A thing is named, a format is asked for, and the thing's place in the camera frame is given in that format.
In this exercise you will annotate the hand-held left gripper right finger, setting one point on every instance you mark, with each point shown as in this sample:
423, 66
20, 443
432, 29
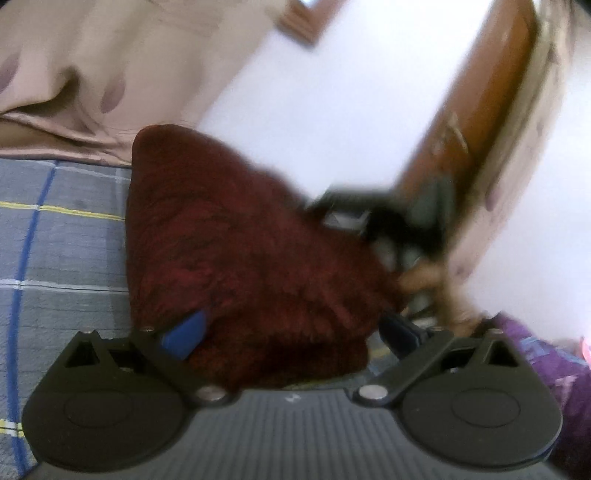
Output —
399, 334

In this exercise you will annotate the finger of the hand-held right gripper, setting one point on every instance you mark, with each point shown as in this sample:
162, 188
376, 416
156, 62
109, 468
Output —
341, 201

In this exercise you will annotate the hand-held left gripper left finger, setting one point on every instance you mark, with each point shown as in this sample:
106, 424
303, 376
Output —
184, 334

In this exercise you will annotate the dark red patterned garment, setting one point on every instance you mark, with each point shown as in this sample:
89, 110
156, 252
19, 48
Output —
240, 240

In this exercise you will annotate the person's right hand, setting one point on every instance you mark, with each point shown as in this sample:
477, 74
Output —
420, 279

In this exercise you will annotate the grey plaid bedsheet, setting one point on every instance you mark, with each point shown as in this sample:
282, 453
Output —
60, 240

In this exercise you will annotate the person's purple patterned clothing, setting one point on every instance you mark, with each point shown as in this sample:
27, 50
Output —
554, 369

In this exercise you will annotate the wooden door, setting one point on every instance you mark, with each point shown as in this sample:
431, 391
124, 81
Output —
489, 83

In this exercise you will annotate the wooden window frame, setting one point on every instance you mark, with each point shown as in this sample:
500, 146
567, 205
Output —
304, 23

